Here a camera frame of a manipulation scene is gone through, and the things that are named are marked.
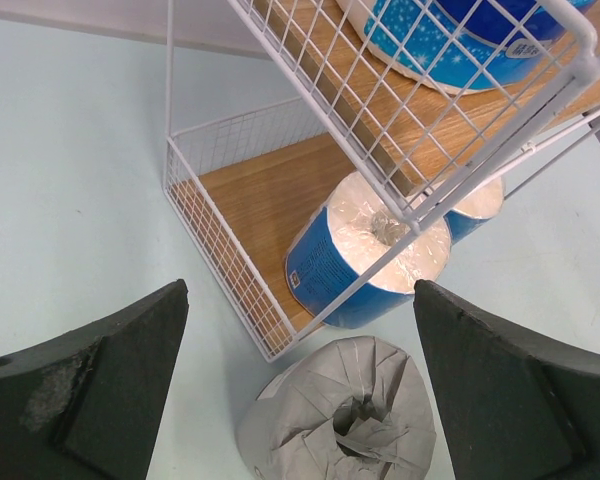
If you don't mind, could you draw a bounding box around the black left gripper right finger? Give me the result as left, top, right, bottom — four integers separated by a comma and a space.
413, 280, 600, 479

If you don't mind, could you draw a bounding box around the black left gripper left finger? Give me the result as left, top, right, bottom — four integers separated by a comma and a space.
0, 279, 188, 479

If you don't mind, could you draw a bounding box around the grey paper roll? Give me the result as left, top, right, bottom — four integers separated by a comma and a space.
236, 336, 436, 479

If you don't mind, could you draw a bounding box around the blue starry paper roll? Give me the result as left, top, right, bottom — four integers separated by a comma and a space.
444, 177, 505, 244

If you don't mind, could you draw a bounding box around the light blue paper roll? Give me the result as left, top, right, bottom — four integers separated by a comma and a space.
285, 172, 452, 329

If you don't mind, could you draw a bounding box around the blue Tempo paper roll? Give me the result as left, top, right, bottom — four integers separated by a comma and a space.
337, 0, 599, 96

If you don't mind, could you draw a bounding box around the white wire wooden shelf rack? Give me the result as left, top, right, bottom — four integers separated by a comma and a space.
163, 1, 600, 361

